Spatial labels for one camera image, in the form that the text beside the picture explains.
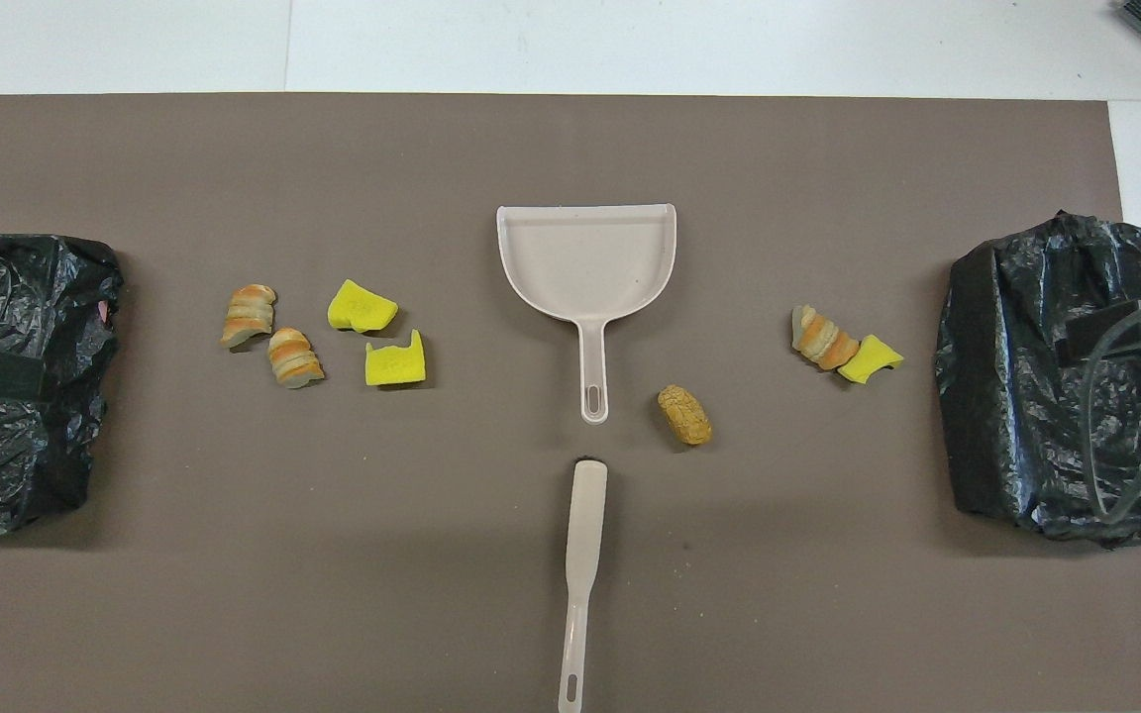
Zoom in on pale croissant piece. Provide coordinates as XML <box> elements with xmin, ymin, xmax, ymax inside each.
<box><xmin>220</xmin><ymin>284</ymin><xmax>277</xmax><ymax>349</ymax></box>

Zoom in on orange striped croissant piece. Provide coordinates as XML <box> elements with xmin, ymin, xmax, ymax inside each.
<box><xmin>791</xmin><ymin>305</ymin><xmax>861</xmax><ymax>372</ymax></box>
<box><xmin>267</xmin><ymin>328</ymin><xmax>326</xmax><ymax>389</ymax></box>

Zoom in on notched yellow sponge piece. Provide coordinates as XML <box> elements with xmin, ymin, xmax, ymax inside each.
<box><xmin>364</xmin><ymin>329</ymin><xmax>427</xmax><ymax>387</ymax></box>

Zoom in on brown bread roll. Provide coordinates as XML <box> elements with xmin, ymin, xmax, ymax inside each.
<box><xmin>657</xmin><ymin>384</ymin><xmax>713</xmax><ymax>447</ymax></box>

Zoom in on beige plastic dustpan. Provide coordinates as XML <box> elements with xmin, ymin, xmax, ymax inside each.
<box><xmin>496</xmin><ymin>204</ymin><xmax>678</xmax><ymax>426</ymax></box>

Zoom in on beige hand brush black bristles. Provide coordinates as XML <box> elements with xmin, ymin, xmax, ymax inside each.
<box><xmin>558</xmin><ymin>458</ymin><xmax>609</xmax><ymax>713</ymax></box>

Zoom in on black bag lined bin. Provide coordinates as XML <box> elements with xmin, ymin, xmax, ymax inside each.
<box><xmin>0</xmin><ymin>233</ymin><xmax>126</xmax><ymax>536</ymax></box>
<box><xmin>935</xmin><ymin>210</ymin><xmax>1141</xmax><ymax>549</ymax></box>

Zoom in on brown table mat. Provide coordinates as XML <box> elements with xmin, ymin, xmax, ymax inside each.
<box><xmin>0</xmin><ymin>92</ymin><xmax>1141</xmax><ymax>713</ymax></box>

